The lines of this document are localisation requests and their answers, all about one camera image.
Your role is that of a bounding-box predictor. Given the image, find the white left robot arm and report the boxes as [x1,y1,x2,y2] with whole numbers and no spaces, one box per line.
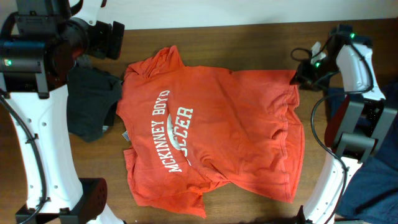
[1,0,124,223]

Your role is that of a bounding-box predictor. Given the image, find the orange printed t-shirt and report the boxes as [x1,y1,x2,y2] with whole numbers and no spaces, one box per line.
[116,46,305,217]

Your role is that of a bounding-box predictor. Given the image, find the navy blue garment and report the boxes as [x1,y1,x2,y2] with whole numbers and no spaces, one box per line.
[326,80,398,224]

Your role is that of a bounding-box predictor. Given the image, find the black folded garment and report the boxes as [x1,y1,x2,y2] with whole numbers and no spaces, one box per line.
[67,55,122,142]

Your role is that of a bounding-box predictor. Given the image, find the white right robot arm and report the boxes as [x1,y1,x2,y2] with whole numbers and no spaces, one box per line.
[286,24,397,223]

